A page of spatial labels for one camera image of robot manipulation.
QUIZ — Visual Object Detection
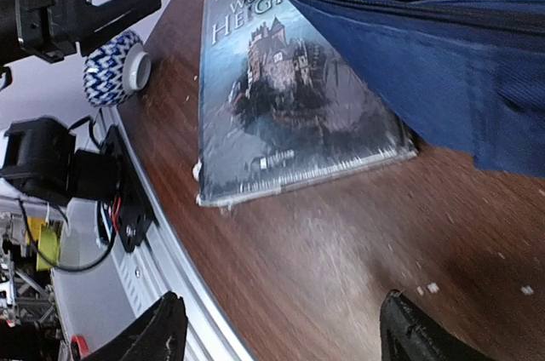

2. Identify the red patterned bowl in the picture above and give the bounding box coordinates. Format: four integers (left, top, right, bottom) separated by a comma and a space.
83, 30, 152, 107

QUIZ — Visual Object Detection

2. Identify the navy blue student backpack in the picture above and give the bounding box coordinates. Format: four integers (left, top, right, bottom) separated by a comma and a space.
290, 0, 544, 177

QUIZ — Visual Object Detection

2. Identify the green object outside workspace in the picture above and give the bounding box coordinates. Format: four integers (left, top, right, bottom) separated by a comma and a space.
37, 221, 60, 271

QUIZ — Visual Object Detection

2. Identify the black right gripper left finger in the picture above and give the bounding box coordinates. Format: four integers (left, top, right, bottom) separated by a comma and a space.
83, 291, 188, 361

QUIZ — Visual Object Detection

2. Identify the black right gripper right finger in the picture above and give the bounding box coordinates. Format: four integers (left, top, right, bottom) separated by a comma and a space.
379, 289, 488, 361

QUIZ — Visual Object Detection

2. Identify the front metal rail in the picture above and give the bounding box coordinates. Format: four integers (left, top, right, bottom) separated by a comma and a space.
98, 109, 254, 360

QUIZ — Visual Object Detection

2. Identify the black notebook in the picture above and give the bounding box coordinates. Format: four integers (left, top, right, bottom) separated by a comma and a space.
194, 0, 417, 207

